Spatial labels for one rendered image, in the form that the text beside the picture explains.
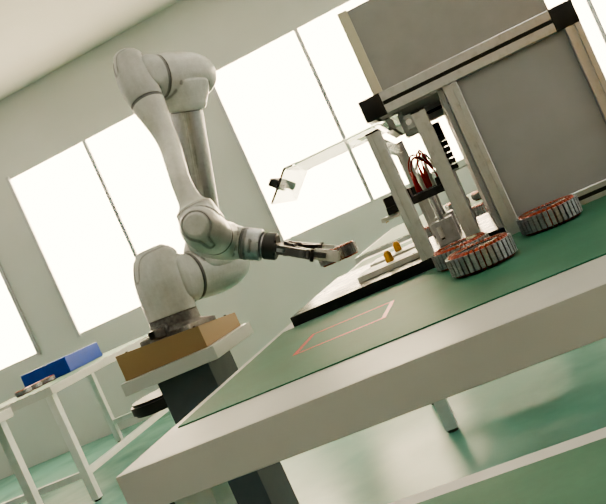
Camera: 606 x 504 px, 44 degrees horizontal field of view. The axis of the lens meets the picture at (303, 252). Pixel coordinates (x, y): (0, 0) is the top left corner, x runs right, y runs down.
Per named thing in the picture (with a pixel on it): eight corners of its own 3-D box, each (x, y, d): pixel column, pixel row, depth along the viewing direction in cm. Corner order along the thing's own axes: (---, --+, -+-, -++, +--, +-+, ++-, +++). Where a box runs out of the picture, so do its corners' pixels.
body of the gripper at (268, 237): (266, 257, 211) (298, 260, 209) (258, 260, 202) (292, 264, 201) (268, 230, 210) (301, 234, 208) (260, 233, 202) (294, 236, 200)
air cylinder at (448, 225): (439, 247, 169) (429, 224, 169) (440, 244, 176) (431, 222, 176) (461, 237, 168) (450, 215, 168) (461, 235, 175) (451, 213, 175)
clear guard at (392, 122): (271, 205, 160) (259, 179, 160) (295, 200, 183) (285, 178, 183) (413, 138, 152) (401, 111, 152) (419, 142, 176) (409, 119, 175)
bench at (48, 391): (-18, 547, 469) (-68, 438, 468) (118, 441, 654) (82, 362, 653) (102, 501, 448) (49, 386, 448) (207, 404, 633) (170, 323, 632)
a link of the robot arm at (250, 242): (237, 261, 203) (258, 264, 202) (240, 228, 202) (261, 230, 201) (246, 257, 212) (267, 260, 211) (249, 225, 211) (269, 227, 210)
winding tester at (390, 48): (376, 101, 161) (336, 14, 161) (393, 116, 204) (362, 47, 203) (551, 16, 152) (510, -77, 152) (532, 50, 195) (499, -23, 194)
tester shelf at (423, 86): (366, 123, 151) (357, 102, 151) (395, 138, 217) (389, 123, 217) (580, 20, 141) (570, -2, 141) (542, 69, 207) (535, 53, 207)
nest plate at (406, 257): (359, 283, 170) (356, 278, 170) (367, 274, 184) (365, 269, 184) (420, 256, 166) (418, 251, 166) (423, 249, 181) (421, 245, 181)
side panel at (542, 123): (508, 237, 148) (441, 87, 148) (508, 236, 151) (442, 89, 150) (650, 177, 141) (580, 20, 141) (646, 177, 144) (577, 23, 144)
